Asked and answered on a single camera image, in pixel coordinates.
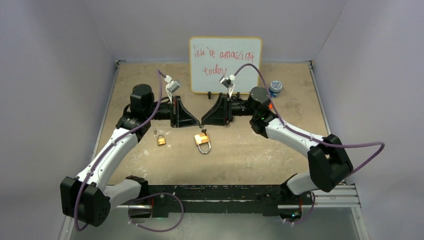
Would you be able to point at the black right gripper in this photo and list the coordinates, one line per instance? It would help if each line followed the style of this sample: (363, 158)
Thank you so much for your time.
(216, 116)

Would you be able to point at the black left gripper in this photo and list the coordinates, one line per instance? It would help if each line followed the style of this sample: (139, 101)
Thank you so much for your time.
(182, 116)

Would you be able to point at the large brass padlock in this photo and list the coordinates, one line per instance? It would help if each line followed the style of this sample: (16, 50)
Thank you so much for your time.
(202, 139)

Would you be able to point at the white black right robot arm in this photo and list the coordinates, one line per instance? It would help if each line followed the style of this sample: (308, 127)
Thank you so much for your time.
(328, 163)

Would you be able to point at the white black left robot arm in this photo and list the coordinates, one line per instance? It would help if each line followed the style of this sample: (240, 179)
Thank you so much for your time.
(87, 197)

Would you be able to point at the small brass padlock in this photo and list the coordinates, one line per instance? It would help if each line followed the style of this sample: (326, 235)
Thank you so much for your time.
(161, 140)

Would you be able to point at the yellow framed whiteboard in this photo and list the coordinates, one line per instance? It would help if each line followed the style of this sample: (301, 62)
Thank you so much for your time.
(214, 57)

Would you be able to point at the blue white round tin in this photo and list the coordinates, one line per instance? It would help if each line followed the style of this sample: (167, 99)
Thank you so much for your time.
(275, 88)

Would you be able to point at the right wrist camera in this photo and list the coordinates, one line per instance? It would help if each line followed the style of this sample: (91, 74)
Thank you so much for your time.
(228, 83)

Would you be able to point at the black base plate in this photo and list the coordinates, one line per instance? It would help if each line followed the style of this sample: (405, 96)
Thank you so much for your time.
(267, 200)

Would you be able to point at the aluminium frame rail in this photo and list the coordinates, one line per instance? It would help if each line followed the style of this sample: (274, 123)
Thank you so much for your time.
(88, 198)

